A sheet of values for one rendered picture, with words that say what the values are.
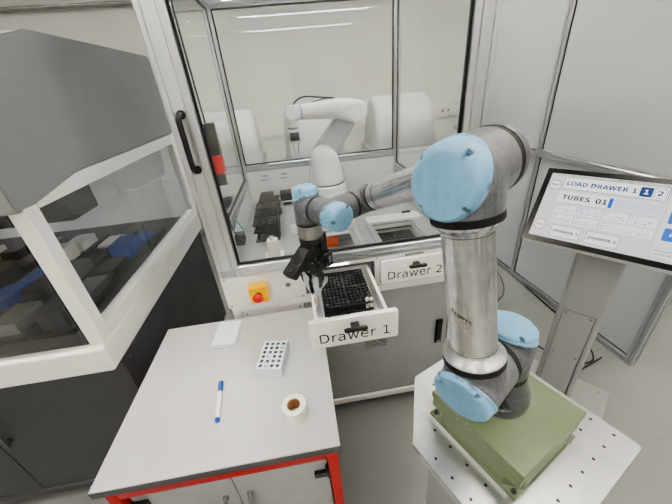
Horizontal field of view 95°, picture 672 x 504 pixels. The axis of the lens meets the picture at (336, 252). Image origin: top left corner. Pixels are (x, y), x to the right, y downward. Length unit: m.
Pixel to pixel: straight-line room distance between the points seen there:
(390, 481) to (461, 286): 1.30
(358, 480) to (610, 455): 1.02
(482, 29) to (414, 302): 1.03
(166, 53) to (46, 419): 1.40
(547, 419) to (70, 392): 1.53
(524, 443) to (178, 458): 0.84
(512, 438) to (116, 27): 4.59
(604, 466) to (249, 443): 0.85
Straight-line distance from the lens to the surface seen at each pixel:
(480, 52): 1.22
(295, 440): 0.96
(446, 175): 0.47
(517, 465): 0.86
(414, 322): 1.55
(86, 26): 4.68
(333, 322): 0.99
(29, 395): 1.66
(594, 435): 1.10
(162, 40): 1.11
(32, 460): 1.99
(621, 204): 1.51
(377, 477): 1.74
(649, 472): 2.12
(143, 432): 1.15
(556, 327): 1.79
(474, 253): 0.53
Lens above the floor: 1.58
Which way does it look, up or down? 29 degrees down
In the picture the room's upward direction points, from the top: 5 degrees counter-clockwise
